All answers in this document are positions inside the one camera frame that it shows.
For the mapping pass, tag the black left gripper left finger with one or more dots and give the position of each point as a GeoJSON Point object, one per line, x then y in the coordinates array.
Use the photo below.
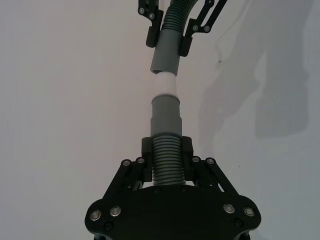
{"type": "Point", "coordinates": [147, 160]}

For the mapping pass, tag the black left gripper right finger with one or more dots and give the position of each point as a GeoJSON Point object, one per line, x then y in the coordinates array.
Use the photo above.
{"type": "Point", "coordinates": [187, 160]}

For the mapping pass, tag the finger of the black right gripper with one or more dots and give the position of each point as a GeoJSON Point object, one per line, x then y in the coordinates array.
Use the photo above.
{"type": "Point", "coordinates": [186, 46]}
{"type": "Point", "coordinates": [153, 35]}

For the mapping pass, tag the white plastic pipe connector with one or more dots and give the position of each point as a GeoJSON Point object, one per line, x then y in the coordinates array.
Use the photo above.
{"type": "Point", "coordinates": [165, 83]}

